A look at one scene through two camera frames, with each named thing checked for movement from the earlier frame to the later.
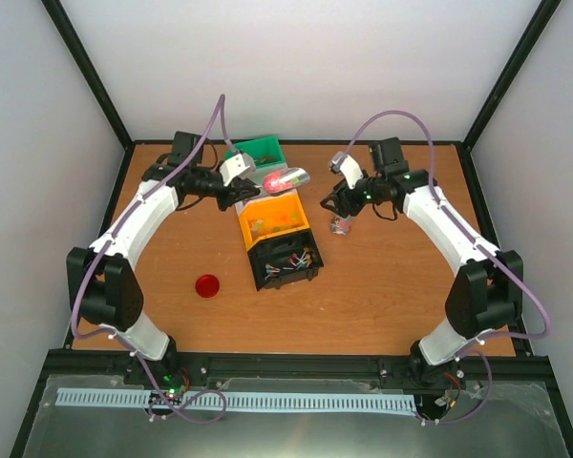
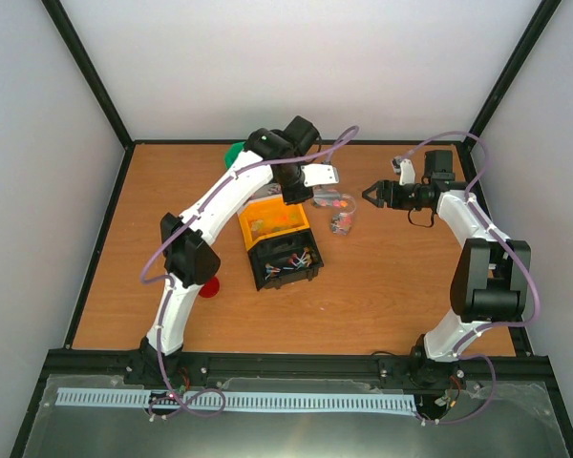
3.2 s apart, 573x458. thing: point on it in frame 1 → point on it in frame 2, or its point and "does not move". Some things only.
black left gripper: (234, 195) → (294, 197)
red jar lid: (207, 285) does not move
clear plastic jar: (340, 226) does not move
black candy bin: (290, 258) does not move
